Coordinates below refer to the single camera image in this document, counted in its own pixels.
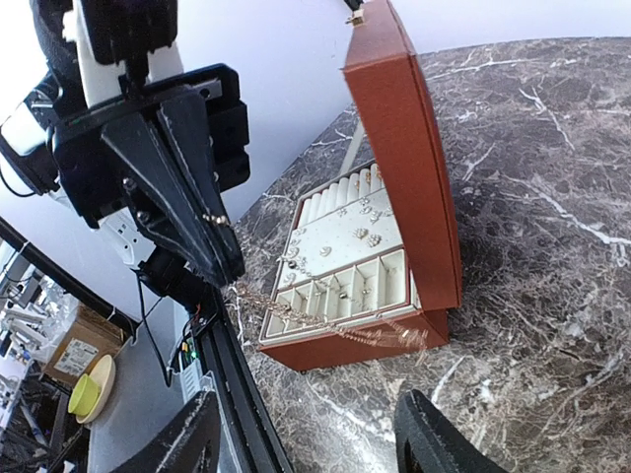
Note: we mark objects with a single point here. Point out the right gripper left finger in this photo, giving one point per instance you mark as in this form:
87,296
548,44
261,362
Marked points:
190,442

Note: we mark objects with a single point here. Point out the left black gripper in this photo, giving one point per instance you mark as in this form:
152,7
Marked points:
166,156

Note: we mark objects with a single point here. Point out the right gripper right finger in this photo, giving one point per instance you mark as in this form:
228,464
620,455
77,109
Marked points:
426,441

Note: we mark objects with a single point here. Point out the wooden jewelry box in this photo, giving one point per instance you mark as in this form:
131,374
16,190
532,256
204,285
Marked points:
384,77

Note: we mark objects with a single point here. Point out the beige jewelry tray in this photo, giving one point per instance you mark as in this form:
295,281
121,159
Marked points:
343,263

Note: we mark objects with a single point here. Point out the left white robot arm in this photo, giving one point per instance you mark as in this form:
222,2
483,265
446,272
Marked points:
164,271

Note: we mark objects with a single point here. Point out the beige plate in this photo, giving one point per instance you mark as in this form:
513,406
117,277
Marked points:
103,373

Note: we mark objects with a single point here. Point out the green plastic bowl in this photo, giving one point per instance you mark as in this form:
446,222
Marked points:
84,396

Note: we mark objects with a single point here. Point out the cardboard box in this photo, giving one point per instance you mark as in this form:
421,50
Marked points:
89,338

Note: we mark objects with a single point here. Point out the black front rail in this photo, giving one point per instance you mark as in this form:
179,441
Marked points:
258,447

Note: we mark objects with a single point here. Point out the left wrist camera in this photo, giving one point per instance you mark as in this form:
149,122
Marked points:
100,50

